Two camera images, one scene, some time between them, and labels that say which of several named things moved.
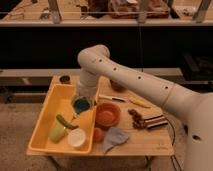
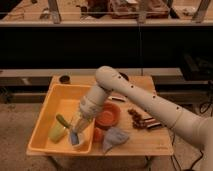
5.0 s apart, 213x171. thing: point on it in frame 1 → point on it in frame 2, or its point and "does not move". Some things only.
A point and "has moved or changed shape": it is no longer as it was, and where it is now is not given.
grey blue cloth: (114, 136) does not move
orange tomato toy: (98, 135) does not move
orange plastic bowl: (107, 114) does not move
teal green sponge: (81, 105) has moved or changed shape
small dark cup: (65, 79) does not move
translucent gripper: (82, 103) → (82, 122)
